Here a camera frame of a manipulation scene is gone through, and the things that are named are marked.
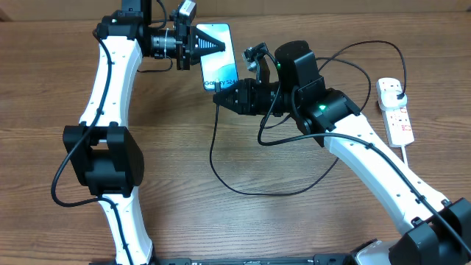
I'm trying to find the white charger plug adapter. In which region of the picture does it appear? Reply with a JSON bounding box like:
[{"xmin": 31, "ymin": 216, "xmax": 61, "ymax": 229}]
[{"xmin": 378, "ymin": 91, "xmax": 408, "ymax": 111}]

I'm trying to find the black USB charging cable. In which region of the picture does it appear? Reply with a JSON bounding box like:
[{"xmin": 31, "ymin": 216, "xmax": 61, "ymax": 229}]
[{"xmin": 208, "ymin": 40, "xmax": 408, "ymax": 197}]

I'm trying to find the white power strip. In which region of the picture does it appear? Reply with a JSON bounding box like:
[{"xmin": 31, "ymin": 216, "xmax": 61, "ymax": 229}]
[{"xmin": 375, "ymin": 77, "xmax": 414, "ymax": 147}]

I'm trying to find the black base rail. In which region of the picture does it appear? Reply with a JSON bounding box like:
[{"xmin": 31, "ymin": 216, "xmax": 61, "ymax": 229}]
[{"xmin": 89, "ymin": 251, "xmax": 383, "ymax": 265}]

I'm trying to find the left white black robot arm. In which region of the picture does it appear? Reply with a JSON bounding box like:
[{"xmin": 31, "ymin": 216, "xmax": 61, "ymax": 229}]
[{"xmin": 51, "ymin": 1, "xmax": 226, "ymax": 264}]

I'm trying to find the blue Samsung Galaxy smartphone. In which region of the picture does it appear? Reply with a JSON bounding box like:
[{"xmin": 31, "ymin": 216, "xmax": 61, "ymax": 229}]
[{"xmin": 196, "ymin": 24, "xmax": 238, "ymax": 92}]

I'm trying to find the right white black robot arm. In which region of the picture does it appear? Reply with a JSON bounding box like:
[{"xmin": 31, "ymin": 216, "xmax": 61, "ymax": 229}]
[{"xmin": 213, "ymin": 40, "xmax": 470, "ymax": 264}]

